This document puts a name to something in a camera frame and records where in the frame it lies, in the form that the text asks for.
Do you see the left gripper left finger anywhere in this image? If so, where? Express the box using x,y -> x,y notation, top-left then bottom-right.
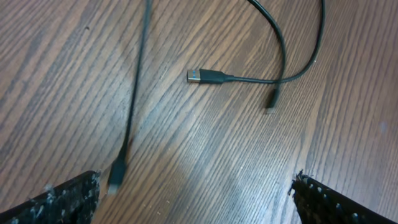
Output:
1,170 -> 100,224

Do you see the black USB-A cable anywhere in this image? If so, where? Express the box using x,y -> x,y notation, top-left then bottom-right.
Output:
186,0 -> 326,85

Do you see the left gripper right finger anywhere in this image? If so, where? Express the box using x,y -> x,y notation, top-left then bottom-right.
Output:
289,171 -> 396,224

